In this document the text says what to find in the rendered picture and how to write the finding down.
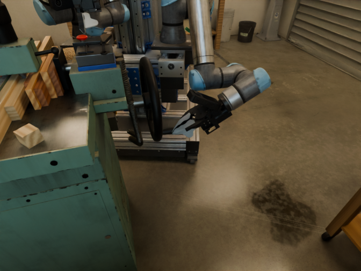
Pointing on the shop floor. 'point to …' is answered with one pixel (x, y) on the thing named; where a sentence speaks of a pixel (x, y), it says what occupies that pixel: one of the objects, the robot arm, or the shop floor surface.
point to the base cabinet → (71, 225)
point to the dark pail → (246, 31)
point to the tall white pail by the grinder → (226, 24)
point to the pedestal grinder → (271, 22)
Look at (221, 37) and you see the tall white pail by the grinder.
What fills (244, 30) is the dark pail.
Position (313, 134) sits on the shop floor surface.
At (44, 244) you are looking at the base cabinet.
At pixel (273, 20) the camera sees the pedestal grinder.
